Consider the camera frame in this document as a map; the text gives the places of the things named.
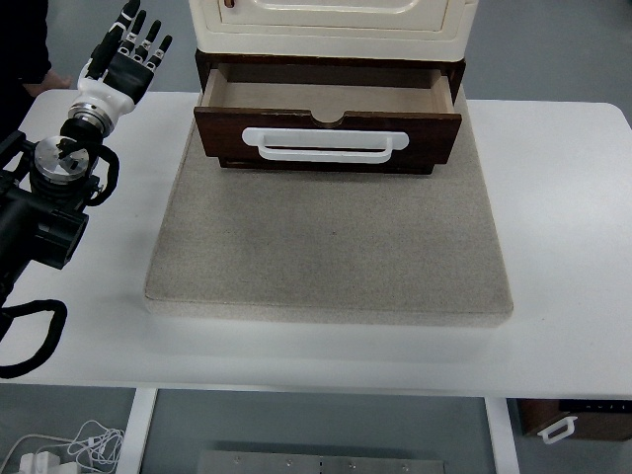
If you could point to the cream plastic cabinet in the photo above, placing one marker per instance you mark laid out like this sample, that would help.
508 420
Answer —
321 44

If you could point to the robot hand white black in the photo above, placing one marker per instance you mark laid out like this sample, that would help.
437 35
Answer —
116 74

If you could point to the white power adapter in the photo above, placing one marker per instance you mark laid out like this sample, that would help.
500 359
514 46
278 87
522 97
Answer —
39 463

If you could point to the grey metal plate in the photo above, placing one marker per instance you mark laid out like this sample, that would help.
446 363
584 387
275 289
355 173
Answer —
321 465

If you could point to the white table leg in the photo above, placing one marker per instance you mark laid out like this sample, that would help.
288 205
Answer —
501 439
136 434

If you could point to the person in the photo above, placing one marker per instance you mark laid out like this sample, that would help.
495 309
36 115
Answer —
22 39

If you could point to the cream cabinet door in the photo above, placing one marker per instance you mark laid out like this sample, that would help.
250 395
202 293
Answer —
336 20

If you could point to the black desk control panel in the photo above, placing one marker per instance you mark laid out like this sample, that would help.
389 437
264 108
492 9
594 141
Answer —
592 406

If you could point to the person's hand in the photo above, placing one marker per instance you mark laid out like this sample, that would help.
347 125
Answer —
47 83

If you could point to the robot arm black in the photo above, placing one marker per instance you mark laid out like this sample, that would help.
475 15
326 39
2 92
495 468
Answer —
24 217

